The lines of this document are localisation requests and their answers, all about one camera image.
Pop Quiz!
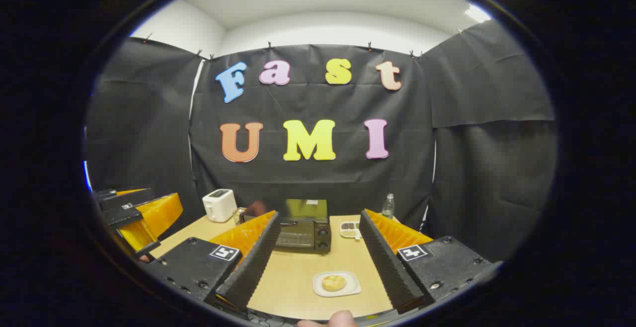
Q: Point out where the round yellow bread bun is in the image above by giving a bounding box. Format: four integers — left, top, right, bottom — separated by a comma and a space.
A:
321, 275, 347, 292

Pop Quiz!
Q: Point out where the white divided dish of beans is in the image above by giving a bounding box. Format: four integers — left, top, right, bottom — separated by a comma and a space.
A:
340, 221, 362, 240

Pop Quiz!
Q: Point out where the white square plate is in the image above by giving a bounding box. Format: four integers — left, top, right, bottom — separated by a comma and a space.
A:
313, 271, 362, 298

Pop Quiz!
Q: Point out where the black electric oven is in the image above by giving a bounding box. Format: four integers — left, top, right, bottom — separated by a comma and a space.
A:
240, 199, 332, 254

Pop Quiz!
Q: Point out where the white toaster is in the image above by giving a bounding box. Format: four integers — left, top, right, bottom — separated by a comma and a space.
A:
202, 189, 238, 223

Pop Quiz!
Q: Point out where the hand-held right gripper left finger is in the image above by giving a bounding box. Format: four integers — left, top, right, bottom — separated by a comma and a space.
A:
144, 211, 281, 313

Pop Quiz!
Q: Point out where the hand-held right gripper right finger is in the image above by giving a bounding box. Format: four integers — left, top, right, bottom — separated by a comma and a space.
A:
359, 209, 502, 315

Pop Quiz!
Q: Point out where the small ceiling light panel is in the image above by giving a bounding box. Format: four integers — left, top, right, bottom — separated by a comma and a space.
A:
465, 4, 492, 23

